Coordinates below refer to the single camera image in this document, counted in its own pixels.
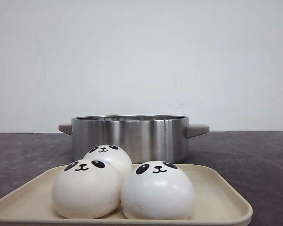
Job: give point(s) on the panda bun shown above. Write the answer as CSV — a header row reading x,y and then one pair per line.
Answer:
x,y
114,155
157,190
86,188

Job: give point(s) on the stainless steel steamer pot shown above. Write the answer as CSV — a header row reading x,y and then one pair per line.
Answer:
x,y
143,137

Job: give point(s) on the beige plastic tray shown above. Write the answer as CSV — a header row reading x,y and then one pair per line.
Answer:
x,y
217,204

